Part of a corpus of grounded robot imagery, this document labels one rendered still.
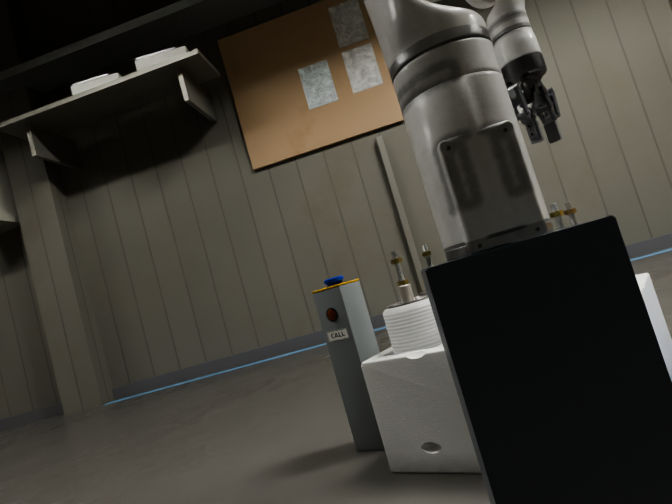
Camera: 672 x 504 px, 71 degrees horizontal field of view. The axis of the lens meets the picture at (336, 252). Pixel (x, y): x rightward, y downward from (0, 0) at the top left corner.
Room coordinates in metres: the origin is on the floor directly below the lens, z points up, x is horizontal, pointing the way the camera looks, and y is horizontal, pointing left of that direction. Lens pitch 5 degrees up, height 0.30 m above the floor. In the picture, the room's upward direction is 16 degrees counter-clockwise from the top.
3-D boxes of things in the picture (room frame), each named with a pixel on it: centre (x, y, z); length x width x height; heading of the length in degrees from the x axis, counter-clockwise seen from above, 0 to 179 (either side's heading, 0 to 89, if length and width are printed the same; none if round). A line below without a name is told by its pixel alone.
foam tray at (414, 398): (0.81, -0.26, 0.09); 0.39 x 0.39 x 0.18; 54
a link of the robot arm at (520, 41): (0.85, -0.41, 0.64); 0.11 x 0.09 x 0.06; 39
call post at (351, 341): (0.92, 0.02, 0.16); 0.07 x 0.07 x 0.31; 54
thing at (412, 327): (0.79, -0.09, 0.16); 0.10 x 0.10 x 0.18
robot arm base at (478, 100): (0.41, -0.14, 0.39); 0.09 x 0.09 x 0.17; 82
